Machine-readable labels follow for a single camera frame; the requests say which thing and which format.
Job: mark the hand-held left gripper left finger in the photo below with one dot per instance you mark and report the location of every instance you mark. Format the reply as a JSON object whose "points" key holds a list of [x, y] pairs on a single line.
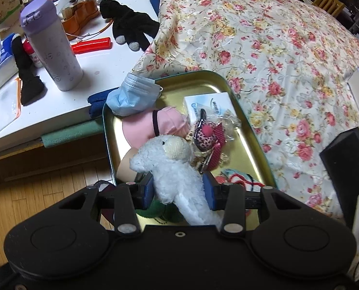
{"points": [[146, 190]]}

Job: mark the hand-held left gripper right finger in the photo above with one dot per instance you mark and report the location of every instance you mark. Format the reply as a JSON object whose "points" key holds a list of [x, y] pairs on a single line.
{"points": [[209, 193]]}

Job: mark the green knitted item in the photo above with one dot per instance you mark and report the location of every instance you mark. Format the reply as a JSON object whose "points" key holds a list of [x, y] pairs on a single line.
{"points": [[155, 214]]}

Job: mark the beige soft ball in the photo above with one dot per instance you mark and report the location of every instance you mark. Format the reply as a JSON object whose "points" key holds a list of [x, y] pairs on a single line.
{"points": [[126, 166]]}

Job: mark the white plush toy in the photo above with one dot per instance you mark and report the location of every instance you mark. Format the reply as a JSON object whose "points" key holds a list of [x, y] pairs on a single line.
{"points": [[173, 172]]}

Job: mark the teal red knitted item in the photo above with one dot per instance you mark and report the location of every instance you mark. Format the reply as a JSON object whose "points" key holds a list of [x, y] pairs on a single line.
{"points": [[242, 181]]}

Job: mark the red mesh pouch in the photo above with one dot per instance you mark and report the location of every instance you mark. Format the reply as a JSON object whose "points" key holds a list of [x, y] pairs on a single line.
{"points": [[215, 155]]}

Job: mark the pink leopard print pouch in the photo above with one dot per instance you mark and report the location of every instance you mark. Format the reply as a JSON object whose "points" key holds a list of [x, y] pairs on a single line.
{"points": [[206, 136]]}

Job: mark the pink cloth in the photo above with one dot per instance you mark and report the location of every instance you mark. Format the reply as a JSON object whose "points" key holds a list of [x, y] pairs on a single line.
{"points": [[140, 130]]}

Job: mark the white tissue pack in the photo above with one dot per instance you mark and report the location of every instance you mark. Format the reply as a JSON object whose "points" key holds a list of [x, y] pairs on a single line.
{"points": [[209, 102]]}

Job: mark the blue face mask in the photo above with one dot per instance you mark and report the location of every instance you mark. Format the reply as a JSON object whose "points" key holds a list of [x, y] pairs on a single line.
{"points": [[131, 93]]}

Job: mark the teal tin tray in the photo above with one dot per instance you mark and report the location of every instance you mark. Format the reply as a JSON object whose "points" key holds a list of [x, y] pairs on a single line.
{"points": [[197, 84]]}

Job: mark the green foam edge guard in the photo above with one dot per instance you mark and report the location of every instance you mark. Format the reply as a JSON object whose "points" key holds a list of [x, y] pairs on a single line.
{"points": [[70, 134]]}

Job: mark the dark blue cloth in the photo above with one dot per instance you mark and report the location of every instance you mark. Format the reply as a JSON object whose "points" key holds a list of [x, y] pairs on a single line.
{"points": [[96, 104]]}

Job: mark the red utility knife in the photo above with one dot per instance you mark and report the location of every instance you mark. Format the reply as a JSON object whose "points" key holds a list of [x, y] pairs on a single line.
{"points": [[91, 45]]}

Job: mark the orange stick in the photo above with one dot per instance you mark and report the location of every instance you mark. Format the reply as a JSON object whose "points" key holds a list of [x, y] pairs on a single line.
{"points": [[17, 96]]}

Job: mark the black sock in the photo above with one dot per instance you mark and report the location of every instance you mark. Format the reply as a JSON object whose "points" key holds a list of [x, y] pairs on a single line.
{"points": [[28, 81]]}

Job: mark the purple thermos bottle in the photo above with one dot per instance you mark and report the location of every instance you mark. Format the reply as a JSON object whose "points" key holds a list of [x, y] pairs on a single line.
{"points": [[55, 54]]}

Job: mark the floral bedspread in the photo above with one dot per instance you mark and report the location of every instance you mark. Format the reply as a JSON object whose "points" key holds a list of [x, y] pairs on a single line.
{"points": [[258, 36]]}

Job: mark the black glove with grey fingertips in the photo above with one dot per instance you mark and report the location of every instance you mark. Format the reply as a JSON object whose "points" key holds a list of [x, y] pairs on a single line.
{"points": [[125, 21]]}

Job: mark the small red cap bottle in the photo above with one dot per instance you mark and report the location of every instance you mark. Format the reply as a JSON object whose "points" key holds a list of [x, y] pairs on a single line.
{"points": [[28, 47]]}

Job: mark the wooden heart-shaped box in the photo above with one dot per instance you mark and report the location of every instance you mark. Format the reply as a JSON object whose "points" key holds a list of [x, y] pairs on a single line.
{"points": [[82, 15]]}

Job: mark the blue white tissue box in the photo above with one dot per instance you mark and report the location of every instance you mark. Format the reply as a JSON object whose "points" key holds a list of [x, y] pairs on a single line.
{"points": [[2, 69]]}

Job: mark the wooden chair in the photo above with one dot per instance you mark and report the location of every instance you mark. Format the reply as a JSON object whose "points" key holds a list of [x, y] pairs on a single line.
{"points": [[327, 3]]}

